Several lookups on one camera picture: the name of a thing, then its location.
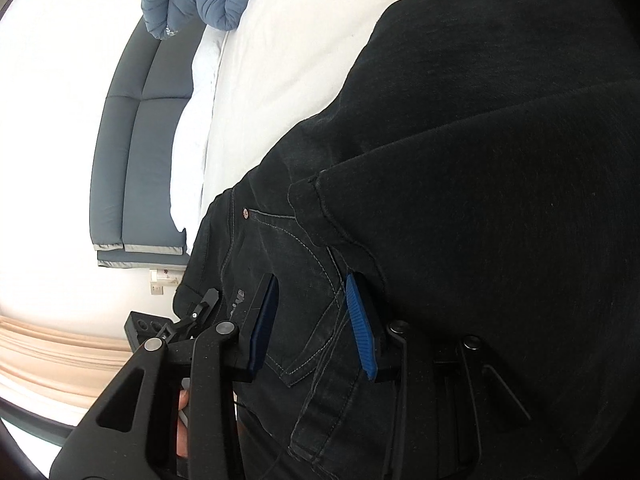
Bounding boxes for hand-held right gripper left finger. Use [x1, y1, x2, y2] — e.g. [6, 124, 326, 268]
[49, 273, 279, 480]

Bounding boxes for beige curtain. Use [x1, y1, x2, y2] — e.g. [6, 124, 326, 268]
[0, 314, 133, 413]

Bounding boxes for grey upholstered headboard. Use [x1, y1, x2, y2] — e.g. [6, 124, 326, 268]
[90, 24, 197, 269]

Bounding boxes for person's left hand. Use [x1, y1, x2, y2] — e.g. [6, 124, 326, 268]
[176, 389, 191, 456]

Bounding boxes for white pillow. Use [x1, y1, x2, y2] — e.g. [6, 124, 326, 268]
[169, 25, 232, 247]

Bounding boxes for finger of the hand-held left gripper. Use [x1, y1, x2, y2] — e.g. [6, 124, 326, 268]
[167, 287, 221, 342]

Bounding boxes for black denim pants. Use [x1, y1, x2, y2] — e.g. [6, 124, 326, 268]
[172, 0, 640, 480]

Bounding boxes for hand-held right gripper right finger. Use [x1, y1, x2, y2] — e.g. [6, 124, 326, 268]
[345, 272, 533, 480]

